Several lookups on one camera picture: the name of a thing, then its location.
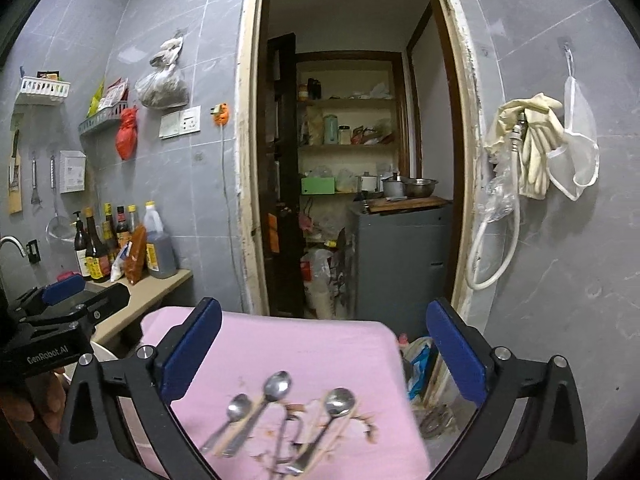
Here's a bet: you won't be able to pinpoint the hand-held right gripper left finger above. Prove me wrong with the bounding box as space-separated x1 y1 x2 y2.
57 297 223 480

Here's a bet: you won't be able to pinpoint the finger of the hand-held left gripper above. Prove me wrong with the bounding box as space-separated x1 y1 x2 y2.
30 282 132 333
10 272 86 317

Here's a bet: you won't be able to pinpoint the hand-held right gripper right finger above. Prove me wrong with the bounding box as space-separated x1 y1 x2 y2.
425 297 588 480

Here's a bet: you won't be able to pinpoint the wooden chopstick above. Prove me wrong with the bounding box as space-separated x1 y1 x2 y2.
302 404 358 476
212 394 273 457

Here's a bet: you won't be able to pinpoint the person's left hand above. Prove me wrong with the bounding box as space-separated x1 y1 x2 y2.
0 365 68 433

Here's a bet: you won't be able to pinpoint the white plastic packet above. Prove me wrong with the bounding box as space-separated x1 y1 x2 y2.
109 242 132 283

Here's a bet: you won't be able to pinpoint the dark pump-top bottle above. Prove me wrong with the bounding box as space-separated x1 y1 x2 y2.
74 210 93 281

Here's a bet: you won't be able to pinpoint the blue and white bag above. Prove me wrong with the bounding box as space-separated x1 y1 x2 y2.
397 332 441 401

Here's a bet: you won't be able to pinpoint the brown-cap sauce bottle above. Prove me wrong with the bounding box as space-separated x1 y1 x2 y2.
84 207 112 283

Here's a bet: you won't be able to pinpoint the orange spice packet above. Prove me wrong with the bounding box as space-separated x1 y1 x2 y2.
122 225 148 285

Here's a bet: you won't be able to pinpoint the metal strainer ladle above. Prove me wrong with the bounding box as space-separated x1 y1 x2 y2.
46 155 75 242

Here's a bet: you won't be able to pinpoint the metal faucet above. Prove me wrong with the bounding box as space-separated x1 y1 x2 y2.
0 236 27 261

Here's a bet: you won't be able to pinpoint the yellow-cap dark bottle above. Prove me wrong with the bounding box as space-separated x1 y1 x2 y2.
101 203 118 261

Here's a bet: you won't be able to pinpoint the large plastic oil jug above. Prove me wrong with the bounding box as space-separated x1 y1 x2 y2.
142 201 178 279

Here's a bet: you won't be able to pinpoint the red-cap sauce bottle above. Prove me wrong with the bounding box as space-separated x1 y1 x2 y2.
116 206 132 248

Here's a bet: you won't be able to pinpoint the small metal spoon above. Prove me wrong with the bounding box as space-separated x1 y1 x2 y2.
200 393 252 453

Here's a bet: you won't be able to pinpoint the grey cabinet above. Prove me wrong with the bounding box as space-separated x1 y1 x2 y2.
350 202 453 336

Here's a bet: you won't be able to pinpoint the pink cloth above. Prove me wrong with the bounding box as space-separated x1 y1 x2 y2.
117 305 431 480

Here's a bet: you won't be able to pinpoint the dark metal utensil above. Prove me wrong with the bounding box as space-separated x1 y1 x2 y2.
272 402 303 478

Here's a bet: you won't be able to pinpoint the brown chopping board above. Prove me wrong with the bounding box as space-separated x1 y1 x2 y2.
362 195 448 213

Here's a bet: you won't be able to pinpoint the red plastic bag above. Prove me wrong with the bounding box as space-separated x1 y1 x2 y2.
115 106 139 161

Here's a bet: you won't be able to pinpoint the crumpled clear plastic bag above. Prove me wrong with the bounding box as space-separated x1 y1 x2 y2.
475 160 521 223

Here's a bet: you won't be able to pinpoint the metal bowl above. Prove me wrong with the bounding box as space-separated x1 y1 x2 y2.
402 177 440 200

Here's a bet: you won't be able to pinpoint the metal pot with lid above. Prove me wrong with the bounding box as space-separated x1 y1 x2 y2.
381 172 408 200

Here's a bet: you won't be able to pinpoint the yellow snack packet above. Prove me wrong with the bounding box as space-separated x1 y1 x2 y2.
87 80 107 118

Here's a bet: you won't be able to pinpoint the red and white packets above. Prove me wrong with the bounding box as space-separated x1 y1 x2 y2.
102 77 130 111

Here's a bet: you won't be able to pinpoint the green box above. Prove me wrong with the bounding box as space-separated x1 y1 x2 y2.
301 176 336 196

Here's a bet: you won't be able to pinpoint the dark wooden door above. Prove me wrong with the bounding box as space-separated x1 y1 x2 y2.
265 32 306 318

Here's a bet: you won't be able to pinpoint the clear bag of dried goods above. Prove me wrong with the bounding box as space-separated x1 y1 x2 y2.
135 32 191 109

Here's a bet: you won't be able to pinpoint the cream rubber gloves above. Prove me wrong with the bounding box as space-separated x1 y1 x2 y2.
482 92 563 200

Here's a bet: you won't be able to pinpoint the white mesh bag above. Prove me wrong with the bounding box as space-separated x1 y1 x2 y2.
545 45 600 202

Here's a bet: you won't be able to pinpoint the wooden shelf unit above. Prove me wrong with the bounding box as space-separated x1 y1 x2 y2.
295 50 406 201

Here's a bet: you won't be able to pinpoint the white hose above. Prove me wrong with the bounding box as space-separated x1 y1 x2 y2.
465 110 531 291

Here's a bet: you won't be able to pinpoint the white wall box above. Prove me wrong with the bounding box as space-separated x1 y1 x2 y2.
59 150 87 195

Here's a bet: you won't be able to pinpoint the grey wall rack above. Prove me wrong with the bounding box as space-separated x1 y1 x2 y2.
77 101 130 137

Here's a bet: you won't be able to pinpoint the thin wall cable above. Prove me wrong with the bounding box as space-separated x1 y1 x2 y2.
220 125 238 311

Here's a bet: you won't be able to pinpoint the white wall switch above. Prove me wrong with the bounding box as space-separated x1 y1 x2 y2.
159 111 182 140

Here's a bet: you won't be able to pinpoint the white wall basket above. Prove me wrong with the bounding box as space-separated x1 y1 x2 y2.
14 75 71 107

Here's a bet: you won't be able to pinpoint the pale door frame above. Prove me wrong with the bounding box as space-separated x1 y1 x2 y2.
235 0 483 321

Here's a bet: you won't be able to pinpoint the white wall socket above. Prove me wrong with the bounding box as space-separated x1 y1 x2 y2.
179 105 202 133

